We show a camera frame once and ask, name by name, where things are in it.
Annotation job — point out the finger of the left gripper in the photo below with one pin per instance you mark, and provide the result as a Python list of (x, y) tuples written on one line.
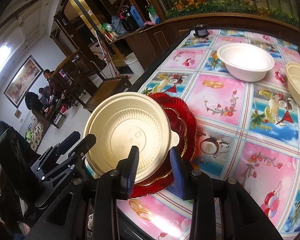
[(48, 160), (69, 166)]

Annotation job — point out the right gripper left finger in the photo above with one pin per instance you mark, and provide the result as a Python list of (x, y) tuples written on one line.
[(67, 216)]

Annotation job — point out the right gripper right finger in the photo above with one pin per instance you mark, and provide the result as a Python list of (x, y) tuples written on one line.
[(240, 215)]

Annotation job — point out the beige plastic bowl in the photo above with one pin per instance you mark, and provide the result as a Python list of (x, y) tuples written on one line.
[(292, 71), (125, 120)]

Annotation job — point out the large red glass plate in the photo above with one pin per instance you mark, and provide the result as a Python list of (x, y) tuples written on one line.
[(183, 122)]

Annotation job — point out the large white bowl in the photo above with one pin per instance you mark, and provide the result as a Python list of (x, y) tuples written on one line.
[(246, 62)]

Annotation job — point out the person in background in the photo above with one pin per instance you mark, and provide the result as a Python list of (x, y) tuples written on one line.
[(54, 90)]

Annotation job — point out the wooden chair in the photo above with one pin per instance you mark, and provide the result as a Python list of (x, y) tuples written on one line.
[(71, 76)]

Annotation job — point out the white plastic bucket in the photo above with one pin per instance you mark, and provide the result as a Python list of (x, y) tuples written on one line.
[(132, 62)]

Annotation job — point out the black thermos on counter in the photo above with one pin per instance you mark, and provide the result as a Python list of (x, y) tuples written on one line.
[(128, 21)]

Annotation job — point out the blue water container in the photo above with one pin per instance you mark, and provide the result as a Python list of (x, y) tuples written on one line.
[(136, 16)]

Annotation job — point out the small black device on table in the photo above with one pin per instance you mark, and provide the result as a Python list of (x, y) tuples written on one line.
[(200, 31)]

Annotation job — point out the framed wall painting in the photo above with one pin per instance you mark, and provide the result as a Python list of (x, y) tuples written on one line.
[(25, 77)]

